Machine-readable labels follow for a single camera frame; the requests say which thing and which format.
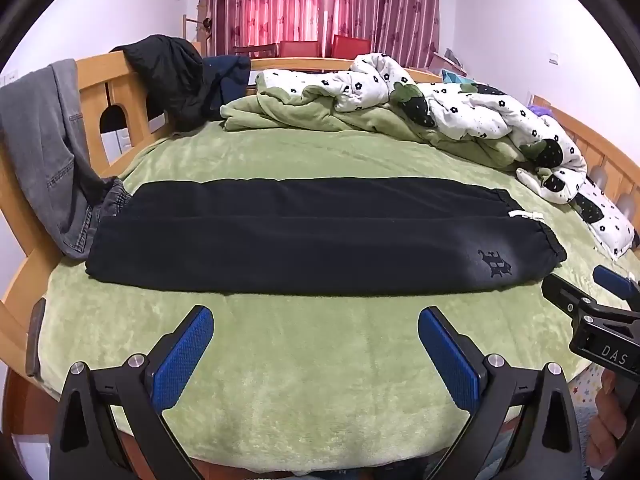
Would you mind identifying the black pants with white stripe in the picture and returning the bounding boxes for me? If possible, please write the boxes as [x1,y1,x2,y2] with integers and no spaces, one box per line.
[86,177,566,296]

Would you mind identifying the person's right hand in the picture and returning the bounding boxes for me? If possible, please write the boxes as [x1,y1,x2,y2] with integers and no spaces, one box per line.
[586,370,627,470]

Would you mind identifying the star patterned fabric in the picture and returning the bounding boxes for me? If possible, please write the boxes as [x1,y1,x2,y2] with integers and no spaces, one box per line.
[568,363,604,418]

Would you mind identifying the green plush bed sheet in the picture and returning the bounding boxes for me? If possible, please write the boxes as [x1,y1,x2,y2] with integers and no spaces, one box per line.
[38,124,616,472]

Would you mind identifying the grey jeans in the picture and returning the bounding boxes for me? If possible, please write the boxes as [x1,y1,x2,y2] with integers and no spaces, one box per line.
[1,58,130,260]

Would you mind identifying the green plush blanket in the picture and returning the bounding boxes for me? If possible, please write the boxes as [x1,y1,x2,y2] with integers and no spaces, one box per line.
[220,88,525,170]

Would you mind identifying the black jacket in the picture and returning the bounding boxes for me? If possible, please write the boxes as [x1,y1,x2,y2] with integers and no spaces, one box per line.
[113,35,220,132]

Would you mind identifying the navy blue garment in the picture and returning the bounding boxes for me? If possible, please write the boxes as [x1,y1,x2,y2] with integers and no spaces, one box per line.
[203,55,250,110]

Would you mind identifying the white floral quilt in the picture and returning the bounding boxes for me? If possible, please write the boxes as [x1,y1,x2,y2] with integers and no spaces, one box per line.
[256,53,639,259]

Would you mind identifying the wooden coat rack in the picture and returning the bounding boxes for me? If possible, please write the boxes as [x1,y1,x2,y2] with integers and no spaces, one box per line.
[181,14,213,56]

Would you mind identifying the red chair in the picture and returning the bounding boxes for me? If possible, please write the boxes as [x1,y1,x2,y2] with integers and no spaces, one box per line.
[331,35,371,60]

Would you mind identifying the red patterned curtain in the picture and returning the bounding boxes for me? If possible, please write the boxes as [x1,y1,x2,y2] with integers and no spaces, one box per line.
[204,0,439,68]

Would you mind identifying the wooden bed frame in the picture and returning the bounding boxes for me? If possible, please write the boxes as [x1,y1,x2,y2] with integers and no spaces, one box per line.
[0,52,640,441]

